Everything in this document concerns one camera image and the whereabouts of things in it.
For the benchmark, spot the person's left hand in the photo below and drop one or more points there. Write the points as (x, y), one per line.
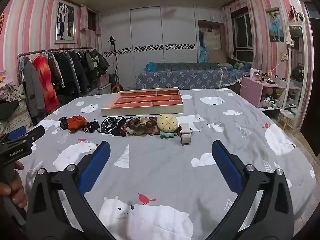
(15, 190)

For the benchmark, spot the black garment steamer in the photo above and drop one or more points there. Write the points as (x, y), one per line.
(115, 80)

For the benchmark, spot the blue hanging garment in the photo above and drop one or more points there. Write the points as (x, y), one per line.
(203, 47)

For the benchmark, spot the white sliding door wardrobe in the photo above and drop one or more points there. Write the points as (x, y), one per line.
(160, 42)

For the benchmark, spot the row of dark hanging clothes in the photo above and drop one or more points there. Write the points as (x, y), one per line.
(72, 70)

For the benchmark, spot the framed wedding poster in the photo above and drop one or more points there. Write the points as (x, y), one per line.
(65, 22)

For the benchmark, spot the white stool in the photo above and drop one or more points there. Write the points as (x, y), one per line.
(287, 116)

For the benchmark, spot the red flower wall decoration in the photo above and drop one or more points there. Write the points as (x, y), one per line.
(295, 13)

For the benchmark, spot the orange red jacket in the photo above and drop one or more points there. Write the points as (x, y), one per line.
(46, 80)

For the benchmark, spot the bed with blue patterned cover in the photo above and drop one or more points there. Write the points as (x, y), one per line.
(185, 76)

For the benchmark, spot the dark window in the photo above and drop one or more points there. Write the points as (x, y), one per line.
(242, 35)

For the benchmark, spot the pink storage box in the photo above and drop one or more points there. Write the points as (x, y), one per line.
(103, 83)

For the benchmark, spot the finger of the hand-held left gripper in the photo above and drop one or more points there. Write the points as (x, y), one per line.
(36, 132)
(17, 132)

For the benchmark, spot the yellow pineapple plush charm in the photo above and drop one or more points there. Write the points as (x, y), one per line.
(167, 123)

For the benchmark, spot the small black hair clip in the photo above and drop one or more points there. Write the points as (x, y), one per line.
(118, 132)

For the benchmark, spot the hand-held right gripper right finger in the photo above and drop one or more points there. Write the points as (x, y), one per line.
(227, 165)

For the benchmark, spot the short pink curtain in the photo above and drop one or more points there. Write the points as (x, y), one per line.
(83, 17)

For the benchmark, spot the red lined jewelry tray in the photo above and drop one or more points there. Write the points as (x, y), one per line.
(147, 99)

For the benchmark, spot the pink floral curtain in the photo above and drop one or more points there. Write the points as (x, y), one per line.
(256, 30)

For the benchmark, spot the white framed standing mirror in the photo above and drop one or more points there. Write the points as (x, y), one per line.
(296, 75)

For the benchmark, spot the pink side cabinet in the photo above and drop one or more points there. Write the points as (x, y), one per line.
(252, 90)

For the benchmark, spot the metal clothes rack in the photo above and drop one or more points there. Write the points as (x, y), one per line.
(37, 51)

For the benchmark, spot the couple photo wall poster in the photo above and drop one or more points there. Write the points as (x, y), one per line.
(274, 25)

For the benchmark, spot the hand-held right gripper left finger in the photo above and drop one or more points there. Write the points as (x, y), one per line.
(96, 165)

